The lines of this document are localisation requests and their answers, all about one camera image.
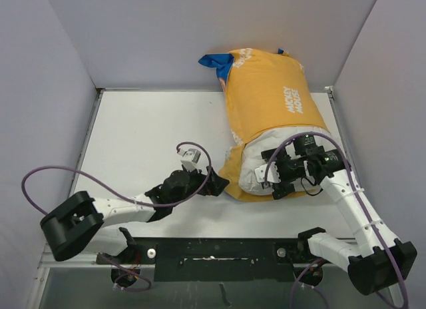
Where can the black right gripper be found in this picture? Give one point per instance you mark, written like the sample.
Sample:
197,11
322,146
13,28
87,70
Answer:
285,186

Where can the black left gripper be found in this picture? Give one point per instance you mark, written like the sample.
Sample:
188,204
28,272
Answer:
213,185

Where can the blue yellow Mickey pillowcase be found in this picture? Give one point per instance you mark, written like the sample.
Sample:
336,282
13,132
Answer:
267,101

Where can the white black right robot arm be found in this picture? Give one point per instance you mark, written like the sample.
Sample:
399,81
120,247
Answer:
378,259

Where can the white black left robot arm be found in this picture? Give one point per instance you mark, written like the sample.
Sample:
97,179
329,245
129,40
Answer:
83,222

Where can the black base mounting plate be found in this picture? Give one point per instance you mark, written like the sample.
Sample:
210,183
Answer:
216,259

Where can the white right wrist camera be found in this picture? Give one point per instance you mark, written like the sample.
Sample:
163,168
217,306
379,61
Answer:
267,176

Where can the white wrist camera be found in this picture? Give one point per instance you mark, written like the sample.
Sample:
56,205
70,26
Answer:
189,159
267,176

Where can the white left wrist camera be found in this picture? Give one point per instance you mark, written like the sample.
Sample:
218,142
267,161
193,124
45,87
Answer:
189,159

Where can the aluminium frame rail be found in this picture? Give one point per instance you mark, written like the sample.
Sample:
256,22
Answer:
82,283

